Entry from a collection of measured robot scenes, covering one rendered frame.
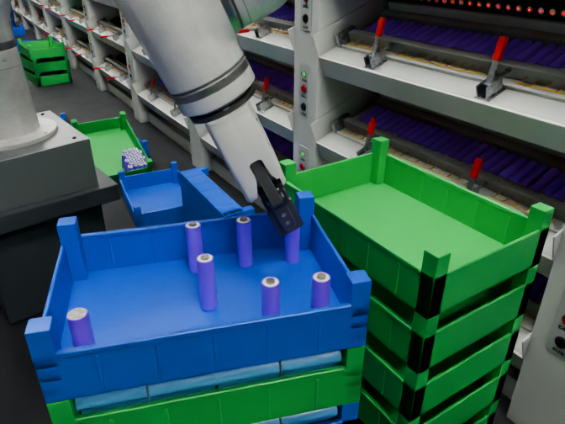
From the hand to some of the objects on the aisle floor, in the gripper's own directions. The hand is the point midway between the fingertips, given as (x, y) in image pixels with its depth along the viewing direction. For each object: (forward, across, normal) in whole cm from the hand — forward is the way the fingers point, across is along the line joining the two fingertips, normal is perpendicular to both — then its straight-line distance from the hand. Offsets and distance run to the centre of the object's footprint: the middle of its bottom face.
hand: (282, 212), depth 59 cm
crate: (+24, +134, +47) cm, 144 cm away
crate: (+42, +66, +22) cm, 82 cm away
